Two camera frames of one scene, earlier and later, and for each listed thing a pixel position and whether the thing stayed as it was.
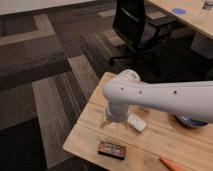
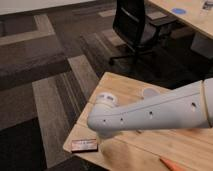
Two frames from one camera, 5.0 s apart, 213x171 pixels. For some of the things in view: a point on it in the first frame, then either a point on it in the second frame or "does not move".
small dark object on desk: (208, 5) does not move
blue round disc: (178, 10) does not move
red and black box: (113, 150) -> (84, 145)
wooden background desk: (193, 14) does not move
